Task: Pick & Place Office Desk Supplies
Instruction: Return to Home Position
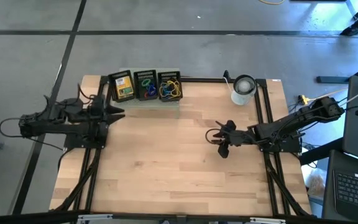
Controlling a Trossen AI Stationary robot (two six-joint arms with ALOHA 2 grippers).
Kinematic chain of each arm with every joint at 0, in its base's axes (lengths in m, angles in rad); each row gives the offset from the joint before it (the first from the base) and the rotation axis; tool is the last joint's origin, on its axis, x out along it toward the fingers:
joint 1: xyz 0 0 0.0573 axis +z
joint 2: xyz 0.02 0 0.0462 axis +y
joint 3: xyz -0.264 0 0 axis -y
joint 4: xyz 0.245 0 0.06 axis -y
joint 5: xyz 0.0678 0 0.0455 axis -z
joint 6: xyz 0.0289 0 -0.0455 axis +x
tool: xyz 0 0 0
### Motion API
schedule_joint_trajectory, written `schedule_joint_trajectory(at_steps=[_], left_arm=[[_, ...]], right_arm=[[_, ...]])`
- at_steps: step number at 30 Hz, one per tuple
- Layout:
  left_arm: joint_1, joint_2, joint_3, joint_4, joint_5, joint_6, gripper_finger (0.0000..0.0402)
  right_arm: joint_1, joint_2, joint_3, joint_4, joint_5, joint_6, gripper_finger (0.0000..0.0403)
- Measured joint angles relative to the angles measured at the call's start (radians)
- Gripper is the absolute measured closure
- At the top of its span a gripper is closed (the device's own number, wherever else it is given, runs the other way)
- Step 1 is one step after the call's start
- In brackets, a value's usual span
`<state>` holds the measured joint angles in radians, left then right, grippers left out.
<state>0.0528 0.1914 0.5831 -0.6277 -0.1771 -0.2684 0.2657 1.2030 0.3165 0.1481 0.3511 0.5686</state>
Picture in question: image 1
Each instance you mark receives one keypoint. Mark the blue rubber band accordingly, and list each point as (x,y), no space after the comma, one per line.
(165,90)

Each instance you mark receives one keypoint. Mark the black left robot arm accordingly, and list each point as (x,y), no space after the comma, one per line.
(54,124)

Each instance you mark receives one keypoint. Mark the black desk foot bar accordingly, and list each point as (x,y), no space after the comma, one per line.
(331,79)

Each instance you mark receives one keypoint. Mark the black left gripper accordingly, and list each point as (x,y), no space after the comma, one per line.
(99,113)

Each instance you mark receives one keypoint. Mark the black rig beam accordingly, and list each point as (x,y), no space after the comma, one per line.
(26,217)

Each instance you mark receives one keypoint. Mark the green perforated metal shelf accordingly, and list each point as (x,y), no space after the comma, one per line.
(148,104)

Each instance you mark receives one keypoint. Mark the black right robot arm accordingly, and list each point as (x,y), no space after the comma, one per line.
(294,124)

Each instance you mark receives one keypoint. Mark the black plastic basket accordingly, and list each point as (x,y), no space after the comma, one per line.
(166,74)
(137,90)
(112,87)

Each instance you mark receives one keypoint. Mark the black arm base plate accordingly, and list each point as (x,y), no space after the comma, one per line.
(73,143)
(291,147)

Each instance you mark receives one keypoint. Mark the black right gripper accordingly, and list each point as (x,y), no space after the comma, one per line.
(233,138)

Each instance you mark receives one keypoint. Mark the silver corner bracket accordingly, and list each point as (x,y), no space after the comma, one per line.
(95,216)
(267,220)

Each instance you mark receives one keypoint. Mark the clear plastic bag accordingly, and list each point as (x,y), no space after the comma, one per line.
(315,183)

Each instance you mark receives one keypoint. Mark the black laptop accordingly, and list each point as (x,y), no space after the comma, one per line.
(353,186)

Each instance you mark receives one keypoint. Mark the yellow green crayon box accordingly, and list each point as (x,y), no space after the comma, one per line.
(124,88)

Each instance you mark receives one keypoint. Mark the yellow rubber band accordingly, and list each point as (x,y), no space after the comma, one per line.
(176,90)

